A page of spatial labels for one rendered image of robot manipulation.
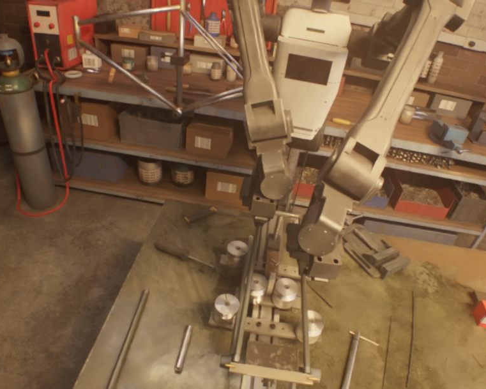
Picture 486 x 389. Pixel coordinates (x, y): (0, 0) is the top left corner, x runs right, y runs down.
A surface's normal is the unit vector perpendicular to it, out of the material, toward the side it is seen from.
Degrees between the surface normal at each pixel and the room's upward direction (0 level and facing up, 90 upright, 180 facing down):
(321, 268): 91
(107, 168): 90
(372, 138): 47
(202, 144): 90
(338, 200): 16
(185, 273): 0
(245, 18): 62
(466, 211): 90
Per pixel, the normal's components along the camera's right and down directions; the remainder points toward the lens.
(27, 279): 0.12, -0.80
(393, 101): 0.02, -0.12
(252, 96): -0.08, 0.12
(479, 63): -0.12, 0.57
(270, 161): -0.19, -0.72
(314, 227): -0.35, 0.54
